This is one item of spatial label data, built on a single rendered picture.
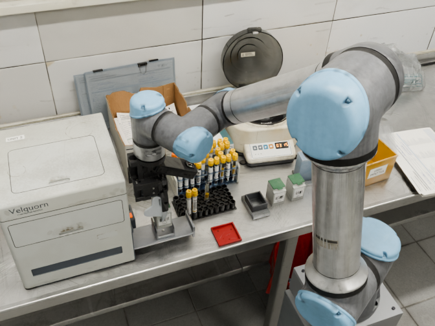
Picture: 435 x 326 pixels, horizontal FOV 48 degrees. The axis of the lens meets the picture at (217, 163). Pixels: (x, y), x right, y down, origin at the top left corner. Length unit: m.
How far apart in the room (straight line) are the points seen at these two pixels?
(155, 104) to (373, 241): 0.52
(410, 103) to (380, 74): 1.31
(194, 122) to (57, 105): 0.81
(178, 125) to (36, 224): 0.40
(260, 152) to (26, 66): 0.78
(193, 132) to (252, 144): 0.63
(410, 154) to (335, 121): 1.10
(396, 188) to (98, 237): 0.93
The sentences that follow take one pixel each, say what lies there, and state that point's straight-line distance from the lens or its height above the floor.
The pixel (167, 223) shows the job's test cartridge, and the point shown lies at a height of 0.97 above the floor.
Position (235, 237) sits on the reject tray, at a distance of 1.38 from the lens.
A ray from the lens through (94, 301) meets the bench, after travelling 2.01.
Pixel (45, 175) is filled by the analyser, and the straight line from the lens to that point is 1.16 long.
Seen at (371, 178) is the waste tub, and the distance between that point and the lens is 1.60.
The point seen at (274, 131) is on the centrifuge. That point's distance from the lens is 1.58.
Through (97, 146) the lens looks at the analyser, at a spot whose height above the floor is 1.17.
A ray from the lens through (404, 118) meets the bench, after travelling 1.96.
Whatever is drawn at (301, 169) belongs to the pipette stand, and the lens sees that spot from 1.52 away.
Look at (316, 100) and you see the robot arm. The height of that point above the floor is 1.56.
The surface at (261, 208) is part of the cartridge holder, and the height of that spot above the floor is 0.89.
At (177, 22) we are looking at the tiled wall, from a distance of 1.67.
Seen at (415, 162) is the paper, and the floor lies 0.89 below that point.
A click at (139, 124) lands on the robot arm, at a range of 1.04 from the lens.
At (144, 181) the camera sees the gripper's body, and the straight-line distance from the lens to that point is 1.16.
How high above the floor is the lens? 1.94
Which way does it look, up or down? 42 degrees down
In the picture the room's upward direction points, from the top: 3 degrees clockwise
